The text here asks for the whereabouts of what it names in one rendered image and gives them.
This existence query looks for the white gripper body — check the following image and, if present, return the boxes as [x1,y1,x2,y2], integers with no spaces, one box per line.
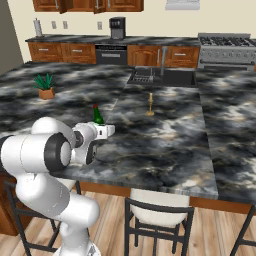
[96,123,117,140]

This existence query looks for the green beer bottle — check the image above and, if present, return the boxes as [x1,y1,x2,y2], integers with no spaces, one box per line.
[92,103,105,126]

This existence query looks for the candle on brass holder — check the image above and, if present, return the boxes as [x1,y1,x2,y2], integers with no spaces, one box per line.
[145,92,156,117]

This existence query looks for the potted green plant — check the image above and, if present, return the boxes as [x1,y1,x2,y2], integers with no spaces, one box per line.
[32,72,56,101]

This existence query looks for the black dishwasher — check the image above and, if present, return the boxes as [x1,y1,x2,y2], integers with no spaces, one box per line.
[94,43,129,66]

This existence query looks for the black sink basin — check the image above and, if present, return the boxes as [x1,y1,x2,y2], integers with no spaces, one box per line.
[127,66,198,89]

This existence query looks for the wooden base cabinets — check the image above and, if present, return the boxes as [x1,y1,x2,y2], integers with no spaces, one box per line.
[126,44,201,70]
[26,41,97,65]

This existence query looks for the grey sink tap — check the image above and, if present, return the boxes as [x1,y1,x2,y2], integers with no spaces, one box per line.
[160,45,168,77]

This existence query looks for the black stool, cream seat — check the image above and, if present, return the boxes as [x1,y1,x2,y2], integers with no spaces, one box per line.
[229,203,256,256]
[123,187,196,256]
[3,177,83,256]

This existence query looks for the black coffee machine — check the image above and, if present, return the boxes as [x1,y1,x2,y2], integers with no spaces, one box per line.
[108,16,127,41]

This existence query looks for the paper towel holder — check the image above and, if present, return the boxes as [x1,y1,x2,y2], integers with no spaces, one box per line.
[32,18,45,38]

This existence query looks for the steel range cooker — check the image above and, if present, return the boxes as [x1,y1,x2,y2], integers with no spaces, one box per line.
[197,32,256,72]

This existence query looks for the white range hood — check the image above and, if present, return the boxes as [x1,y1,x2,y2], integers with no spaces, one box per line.
[165,0,201,11]

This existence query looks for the wooden wall cabinets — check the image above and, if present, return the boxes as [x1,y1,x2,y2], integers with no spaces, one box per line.
[31,0,145,15]

